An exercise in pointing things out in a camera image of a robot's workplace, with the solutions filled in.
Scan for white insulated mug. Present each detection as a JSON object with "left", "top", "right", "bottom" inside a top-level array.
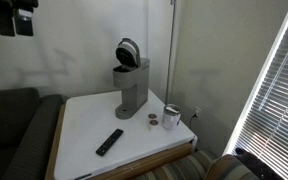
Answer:
[{"left": 161, "top": 103, "right": 182, "bottom": 131}]

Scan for dark grey sofa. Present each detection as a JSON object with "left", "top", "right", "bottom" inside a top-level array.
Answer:
[{"left": 0, "top": 87, "right": 66, "bottom": 180}]

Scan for striped upholstered armchair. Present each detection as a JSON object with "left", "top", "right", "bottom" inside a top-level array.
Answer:
[{"left": 130, "top": 149, "right": 252, "bottom": 180}]

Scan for grey pod coffeemaker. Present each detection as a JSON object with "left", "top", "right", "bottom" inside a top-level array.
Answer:
[{"left": 112, "top": 37, "right": 151, "bottom": 120}]

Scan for black power cable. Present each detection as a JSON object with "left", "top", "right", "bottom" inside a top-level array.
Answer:
[{"left": 188, "top": 112, "right": 199, "bottom": 130}]

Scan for white wall outlet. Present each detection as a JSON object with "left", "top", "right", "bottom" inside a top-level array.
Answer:
[{"left": 193, "top": 105, "right": 203, "bottom": 119}]

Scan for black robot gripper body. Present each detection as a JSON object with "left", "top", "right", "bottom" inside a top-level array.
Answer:
[{"left": 0, "top": 0, "right": 40, "bottom": 14}]

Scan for white window blinds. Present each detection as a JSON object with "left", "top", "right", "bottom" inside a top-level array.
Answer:
[{"left": 232, "top": 0, "right": 288, "bottom": 180}]

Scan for black remote control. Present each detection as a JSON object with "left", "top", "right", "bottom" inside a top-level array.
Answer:
[{"left": 95, "top": 128, "right": 125, "bottom": 157}]

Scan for thin metal pole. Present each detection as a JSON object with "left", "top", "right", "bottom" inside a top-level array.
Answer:
[{"left": 164, "top": 0, "right": 178, "bottom": 105}]

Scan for white table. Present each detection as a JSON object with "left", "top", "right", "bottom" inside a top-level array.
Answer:
[{"left": 44, "top": 103, "right": 198, "bottom": 180}]

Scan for white window frame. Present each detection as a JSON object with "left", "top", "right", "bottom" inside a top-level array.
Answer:
[{"left": 221, "top": 0, "right": 288, "bottom": 156}]

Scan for black object on armchair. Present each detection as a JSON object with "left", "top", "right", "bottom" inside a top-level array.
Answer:
[{"left": 233, "top": 147, "right": 285, "bottom": 180}]

